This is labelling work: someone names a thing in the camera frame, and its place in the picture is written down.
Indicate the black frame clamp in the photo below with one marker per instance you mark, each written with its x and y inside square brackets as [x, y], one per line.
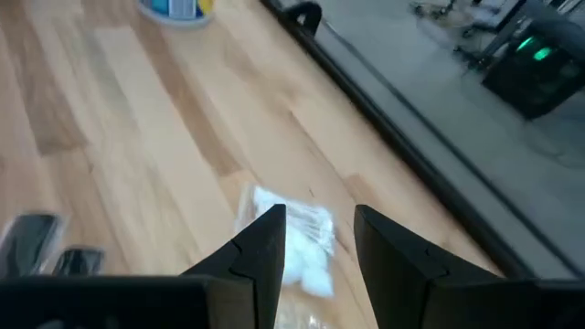
[301, 7]

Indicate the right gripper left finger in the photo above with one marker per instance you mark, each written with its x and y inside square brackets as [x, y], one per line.
[247, 283]

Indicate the white wipes canister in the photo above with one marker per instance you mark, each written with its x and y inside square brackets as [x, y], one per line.
[178, 11]

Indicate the bagged white cotton balls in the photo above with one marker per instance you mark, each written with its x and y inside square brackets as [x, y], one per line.
[311, 237]

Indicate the black table frame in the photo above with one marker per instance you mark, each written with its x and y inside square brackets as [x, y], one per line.
[389, 132]

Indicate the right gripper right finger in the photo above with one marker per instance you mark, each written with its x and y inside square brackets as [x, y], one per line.
[411, 292]

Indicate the black computer with green lights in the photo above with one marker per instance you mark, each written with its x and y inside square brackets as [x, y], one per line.
[525, 87]

